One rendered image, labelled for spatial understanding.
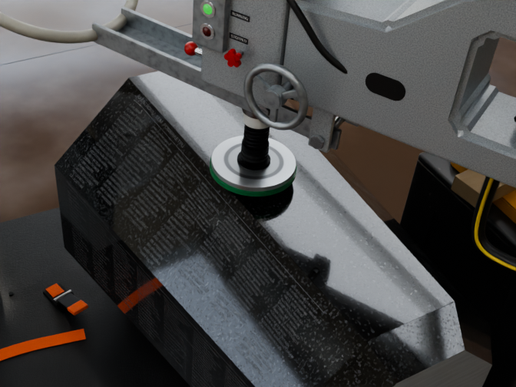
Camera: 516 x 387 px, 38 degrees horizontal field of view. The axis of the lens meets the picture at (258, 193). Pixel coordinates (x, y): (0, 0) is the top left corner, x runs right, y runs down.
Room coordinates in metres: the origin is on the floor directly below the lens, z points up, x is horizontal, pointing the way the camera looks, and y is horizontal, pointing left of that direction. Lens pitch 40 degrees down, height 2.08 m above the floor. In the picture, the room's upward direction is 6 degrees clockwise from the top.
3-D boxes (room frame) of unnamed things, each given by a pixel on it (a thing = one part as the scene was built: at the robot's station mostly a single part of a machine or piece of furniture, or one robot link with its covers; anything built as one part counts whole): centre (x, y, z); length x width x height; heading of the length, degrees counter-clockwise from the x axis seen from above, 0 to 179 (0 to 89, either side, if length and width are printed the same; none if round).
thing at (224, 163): (1.49, 0.02, 0.92); 0.21 x 0.21 x 0.01
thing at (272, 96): (1.33, -0.03, 1.24); 0.15 x 0.10 x 0.15; 62
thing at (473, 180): (1.66, -0.64, 0.81); 0.20 x 0.10 x 0.05; 130
